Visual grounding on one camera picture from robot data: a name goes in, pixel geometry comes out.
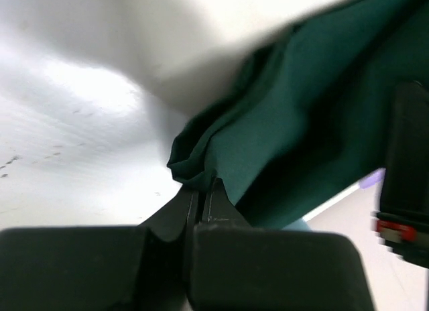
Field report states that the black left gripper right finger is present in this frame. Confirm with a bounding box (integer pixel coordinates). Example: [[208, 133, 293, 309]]
[[197, 178, 251, 229]]

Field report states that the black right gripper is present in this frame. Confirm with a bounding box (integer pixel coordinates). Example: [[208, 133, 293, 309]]
[[375, 81, 428, 267]]

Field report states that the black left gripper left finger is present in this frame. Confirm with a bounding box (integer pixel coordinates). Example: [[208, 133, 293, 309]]
[[139, 186, 198, 242]]

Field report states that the lilac plate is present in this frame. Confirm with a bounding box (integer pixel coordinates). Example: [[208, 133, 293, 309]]
[[358, 168, 385, 189]]

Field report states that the dark green cloth placemat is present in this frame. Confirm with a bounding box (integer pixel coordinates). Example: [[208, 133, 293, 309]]
[[168, 0, 428, 229]]

